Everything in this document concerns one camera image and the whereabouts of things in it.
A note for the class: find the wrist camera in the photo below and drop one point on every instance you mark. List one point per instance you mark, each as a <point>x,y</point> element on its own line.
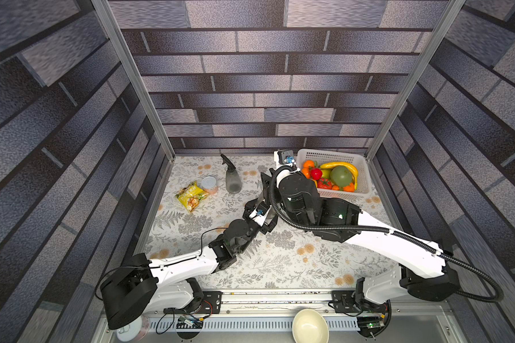
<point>255,210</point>
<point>285,158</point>

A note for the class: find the yellow banana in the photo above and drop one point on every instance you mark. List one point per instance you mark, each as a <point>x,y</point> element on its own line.
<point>329,166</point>

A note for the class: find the green mango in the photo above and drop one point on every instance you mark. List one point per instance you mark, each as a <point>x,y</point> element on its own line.
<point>341,176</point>

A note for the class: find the grey spray bottle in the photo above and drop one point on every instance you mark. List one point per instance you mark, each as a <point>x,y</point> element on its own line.
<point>233,182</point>

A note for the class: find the orange fruit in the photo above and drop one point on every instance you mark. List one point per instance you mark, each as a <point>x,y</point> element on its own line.
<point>309,164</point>

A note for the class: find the yellow snack packet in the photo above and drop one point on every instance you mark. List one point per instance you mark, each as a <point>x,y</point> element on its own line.
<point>191,196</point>

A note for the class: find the red apple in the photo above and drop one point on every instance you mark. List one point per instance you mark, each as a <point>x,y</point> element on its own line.
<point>316,173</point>

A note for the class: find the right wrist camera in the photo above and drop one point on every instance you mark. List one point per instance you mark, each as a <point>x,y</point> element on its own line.
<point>285,158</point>

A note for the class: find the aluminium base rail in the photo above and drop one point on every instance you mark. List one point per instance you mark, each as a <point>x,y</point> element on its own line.
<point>255,303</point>

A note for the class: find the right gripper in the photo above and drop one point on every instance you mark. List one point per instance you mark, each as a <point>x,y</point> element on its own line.
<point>279,172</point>

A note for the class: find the red strawberry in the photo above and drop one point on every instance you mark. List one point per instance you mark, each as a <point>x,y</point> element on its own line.
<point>324,184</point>

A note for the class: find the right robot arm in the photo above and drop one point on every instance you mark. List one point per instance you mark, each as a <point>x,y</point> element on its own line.
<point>422,268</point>

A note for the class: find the black spray nozzle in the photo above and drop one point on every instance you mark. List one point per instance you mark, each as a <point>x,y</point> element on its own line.
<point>230,166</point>

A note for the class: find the cream bowl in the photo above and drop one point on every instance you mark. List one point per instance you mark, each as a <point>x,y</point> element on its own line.
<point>309,326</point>

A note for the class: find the pink tin can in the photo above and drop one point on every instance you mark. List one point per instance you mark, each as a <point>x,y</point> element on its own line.
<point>209,184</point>

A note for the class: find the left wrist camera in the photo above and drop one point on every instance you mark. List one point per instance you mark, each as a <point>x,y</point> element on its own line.
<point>255,210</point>

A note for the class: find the white plastic basket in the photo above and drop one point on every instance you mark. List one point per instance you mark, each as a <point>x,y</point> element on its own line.
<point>364,184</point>

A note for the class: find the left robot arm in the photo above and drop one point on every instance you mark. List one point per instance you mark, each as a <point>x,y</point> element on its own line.
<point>143,285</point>

